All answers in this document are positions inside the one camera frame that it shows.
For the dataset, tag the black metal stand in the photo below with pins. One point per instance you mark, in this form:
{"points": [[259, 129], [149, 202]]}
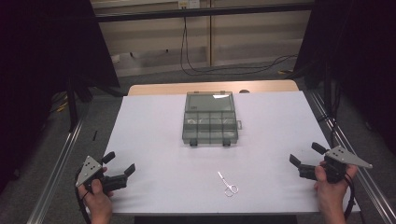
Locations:
{"points": [[327, 93], [72, 109]]}

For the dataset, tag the white wall socket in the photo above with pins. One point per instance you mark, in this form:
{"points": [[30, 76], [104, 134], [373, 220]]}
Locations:
{"points": [[188, 3]]}

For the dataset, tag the white table mat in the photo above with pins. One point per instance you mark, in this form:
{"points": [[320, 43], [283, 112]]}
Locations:
{"points": [[155, 140]]}

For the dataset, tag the black curtain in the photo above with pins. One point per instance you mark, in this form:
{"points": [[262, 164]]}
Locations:
{"points": [[361, 56], [37, 62]]}

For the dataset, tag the small silver scissors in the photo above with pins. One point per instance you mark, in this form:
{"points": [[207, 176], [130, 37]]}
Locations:
{"points": [[224, 181]]}

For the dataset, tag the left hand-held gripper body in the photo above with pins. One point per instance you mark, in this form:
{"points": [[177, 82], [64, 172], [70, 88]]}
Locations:
{"points": [[89, 169]]}

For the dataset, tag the small black strip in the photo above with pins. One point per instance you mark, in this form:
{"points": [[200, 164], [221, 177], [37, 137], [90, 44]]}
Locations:
{"points": [[95, 135]]}

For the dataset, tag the black horizontal bar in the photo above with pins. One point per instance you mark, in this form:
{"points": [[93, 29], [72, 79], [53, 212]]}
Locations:
{"points": [[199, 12]]}

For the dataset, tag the clear grey plastic organizer box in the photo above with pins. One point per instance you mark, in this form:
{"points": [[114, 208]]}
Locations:
{"points": [[210, 124]]}

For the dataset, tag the aluminium floor rail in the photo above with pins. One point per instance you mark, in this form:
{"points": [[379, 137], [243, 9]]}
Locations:
{"points": [[53, 174], [367, 180]]}

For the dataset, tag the dark round table grommet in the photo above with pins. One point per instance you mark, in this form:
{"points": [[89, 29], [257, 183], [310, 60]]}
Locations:
{"points": [[244, 91]]}

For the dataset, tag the person's left hand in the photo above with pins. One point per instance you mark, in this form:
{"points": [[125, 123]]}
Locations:
{"points": [[97, 199]]}

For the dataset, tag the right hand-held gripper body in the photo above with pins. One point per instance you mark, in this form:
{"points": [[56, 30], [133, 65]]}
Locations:
{"points": [[337, 161]]}

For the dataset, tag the person's right hand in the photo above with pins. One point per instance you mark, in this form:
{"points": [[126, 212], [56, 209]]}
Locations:
{"points": [[330, 193]]}

